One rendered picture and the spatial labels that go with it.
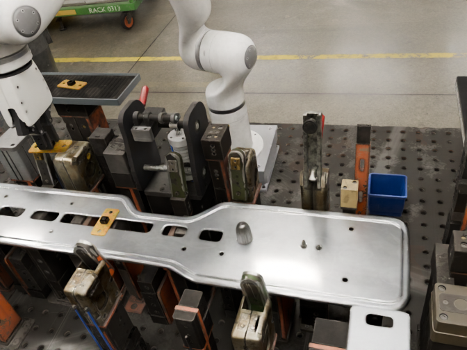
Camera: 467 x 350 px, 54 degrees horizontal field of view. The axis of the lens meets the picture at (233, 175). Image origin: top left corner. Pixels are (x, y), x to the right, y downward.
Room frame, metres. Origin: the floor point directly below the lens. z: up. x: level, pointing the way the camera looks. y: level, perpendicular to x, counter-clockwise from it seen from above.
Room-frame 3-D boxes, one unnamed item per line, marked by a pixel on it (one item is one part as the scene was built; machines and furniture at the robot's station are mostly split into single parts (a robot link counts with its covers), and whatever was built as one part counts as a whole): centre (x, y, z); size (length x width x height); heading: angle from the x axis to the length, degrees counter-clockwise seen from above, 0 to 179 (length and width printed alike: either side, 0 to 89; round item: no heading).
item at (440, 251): (0.50, -0.35, 0.85); 0.12 x 0.03 x 0.30; 157
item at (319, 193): (0.76, -0.18, 0.88); 0.07 x 0.06 x 0.35; 157
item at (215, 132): (0.90, 0.02, 0.91); 0.07 x 0.05 x 0.42; 157
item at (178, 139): (0.94, 0.14, 0.94); 0.18 x 0.13 x 0.49; 67
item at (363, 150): (0.72, -0.27, 0.95); 0.03 x 0.01 x 0.50; 67
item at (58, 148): (0.79, 0.35, 1.24); 0.08 x 0.04 x 0.01; 75
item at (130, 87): (1.19, 0.40, 1.16); 0.37 x 0.14 x 0.02; 67
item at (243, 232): (0.66, 0.00, 1.02); 0.03 x 0.03 x 0.07
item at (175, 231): (0.72, 0.15, 0.84); 0.12 x 0.05 x 0.29; 157
